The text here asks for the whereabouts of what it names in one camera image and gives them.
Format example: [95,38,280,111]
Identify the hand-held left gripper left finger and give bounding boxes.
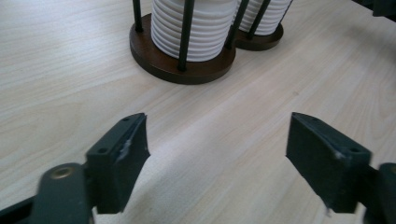
[85,112,151,215]

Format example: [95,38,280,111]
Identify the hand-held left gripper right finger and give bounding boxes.
[285,112,374,215]

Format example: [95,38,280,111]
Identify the large brown holder with black rods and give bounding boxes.
[129,0,250,86]

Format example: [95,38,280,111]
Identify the small brown holder with black rods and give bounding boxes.
[233,0,294,52]

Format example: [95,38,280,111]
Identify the rear white plate stack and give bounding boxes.
[237,0,293,36]

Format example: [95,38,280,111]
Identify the white plate stack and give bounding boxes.
[150,0,239,63]
[237,0,293,36]

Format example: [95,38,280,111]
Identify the front white plate stack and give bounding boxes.
[150,0,239,63]

